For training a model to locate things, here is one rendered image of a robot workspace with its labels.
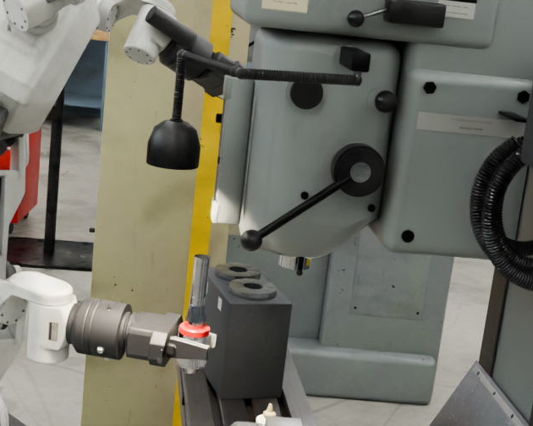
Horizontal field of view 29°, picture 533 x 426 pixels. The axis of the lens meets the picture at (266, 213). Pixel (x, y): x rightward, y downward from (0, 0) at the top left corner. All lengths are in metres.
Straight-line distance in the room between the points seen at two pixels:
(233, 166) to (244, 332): 0.50
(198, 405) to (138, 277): 1.48
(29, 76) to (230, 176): 0.37
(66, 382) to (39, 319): 2.63
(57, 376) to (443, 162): 3.07
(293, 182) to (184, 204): 1.88
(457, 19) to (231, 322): 0.75
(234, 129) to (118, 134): 1.78
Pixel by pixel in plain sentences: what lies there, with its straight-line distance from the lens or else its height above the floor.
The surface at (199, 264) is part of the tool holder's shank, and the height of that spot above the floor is 1.26.
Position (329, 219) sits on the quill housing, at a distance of 1.44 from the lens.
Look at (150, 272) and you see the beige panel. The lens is 3.34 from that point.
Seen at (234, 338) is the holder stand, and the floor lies 1.05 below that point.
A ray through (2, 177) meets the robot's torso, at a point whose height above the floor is 1.26.
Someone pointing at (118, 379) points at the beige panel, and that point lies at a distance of 3.47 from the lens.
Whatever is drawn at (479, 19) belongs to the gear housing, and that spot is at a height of 1.67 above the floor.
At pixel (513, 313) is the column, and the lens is 1.72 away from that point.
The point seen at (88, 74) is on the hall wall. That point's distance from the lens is 10.54.
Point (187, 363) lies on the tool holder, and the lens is 1.61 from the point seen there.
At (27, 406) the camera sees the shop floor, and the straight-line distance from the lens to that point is 4.05.
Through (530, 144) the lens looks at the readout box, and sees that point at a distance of 1.25.
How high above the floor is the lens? 1.72
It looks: 14 degrees down
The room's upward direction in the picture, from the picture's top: 7 degrees clockwise
